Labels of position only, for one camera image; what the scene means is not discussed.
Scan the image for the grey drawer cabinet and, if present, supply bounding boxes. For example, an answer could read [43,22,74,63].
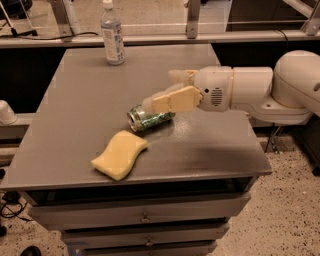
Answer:
[0,43,273,256]

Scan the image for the green soda can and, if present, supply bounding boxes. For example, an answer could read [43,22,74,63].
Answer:
[127,105,175,132]

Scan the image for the metal frame post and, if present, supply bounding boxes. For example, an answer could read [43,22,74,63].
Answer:
[186,0,201,39]

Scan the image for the black cable on rail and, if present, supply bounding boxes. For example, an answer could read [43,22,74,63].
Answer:
[0,29,100,42]

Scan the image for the yellow sponge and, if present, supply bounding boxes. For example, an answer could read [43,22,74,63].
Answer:
[91,130,148,181]

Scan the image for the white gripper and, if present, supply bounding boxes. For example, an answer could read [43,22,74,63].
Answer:
[141,66,233,114]

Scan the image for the middle grey drawer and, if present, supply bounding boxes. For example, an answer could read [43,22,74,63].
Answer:
[63,222,229,249]

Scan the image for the grey drawer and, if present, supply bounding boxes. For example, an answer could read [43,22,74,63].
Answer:
[29,193,251,230]
[72,240,217,256]
[63,222,229,249]

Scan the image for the clear plastic water bottle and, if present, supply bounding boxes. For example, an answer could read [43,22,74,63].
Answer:
[100,0,125,65]

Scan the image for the black cables on floor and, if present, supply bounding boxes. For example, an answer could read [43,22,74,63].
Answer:
[0,191,34,223]

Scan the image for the bottom grey drawer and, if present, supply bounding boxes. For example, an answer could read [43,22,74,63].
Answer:
[72,240,217,256]

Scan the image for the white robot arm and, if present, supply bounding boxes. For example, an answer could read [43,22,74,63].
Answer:
[142,50,320,125]

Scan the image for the top grey drawer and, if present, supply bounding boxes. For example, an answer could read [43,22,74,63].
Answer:
[29,193,251,230]

